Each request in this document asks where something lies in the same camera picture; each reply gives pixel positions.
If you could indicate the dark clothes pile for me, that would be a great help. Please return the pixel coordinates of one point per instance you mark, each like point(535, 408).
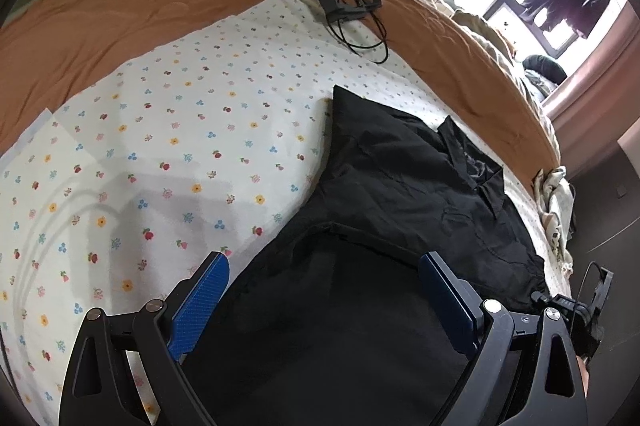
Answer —
point(542, 68)

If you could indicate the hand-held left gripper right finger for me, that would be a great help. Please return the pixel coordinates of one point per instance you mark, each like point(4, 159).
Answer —
point(450, 301)

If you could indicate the black garment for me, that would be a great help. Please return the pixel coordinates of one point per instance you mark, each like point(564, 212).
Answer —
point(380, 206)

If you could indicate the white printed cloth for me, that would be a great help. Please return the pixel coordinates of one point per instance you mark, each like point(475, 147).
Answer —
point(555, 201)

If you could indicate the floral white bed sheet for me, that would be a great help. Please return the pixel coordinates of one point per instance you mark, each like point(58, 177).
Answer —
point(175, 130)

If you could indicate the pink window frame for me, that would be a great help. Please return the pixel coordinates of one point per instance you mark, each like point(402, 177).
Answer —
point(590, 90)

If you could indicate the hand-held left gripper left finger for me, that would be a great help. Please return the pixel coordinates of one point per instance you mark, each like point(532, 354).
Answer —
point(200, 306)

